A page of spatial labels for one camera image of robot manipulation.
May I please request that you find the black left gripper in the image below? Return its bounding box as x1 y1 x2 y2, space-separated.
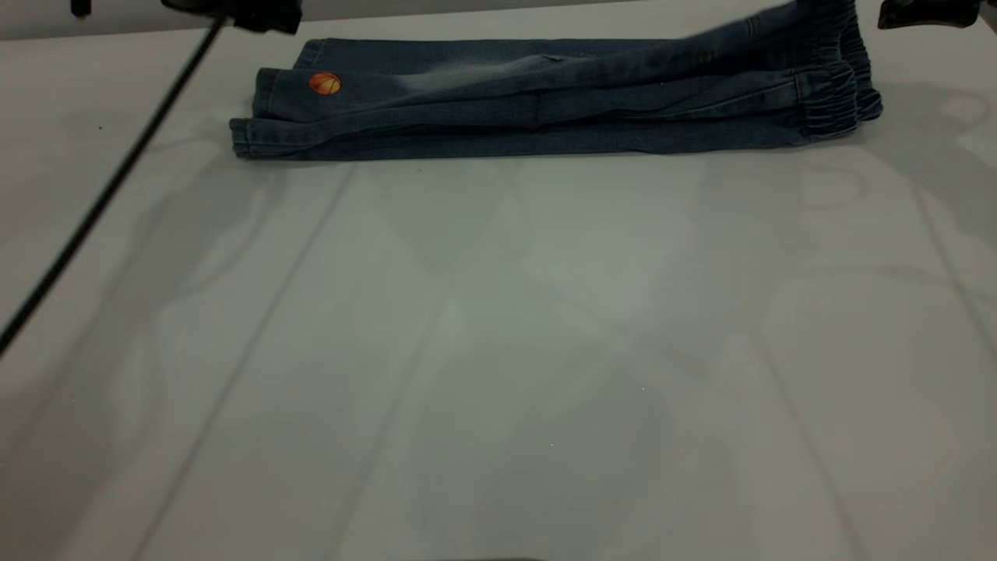
161 0 303 35

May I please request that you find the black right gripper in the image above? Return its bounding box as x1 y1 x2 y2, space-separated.
878 0 984 30

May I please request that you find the blue denim shorts basketball print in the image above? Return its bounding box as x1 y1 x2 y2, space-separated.
228 0 885 162

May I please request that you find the black braided cable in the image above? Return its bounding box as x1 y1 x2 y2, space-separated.
0 17 227 358

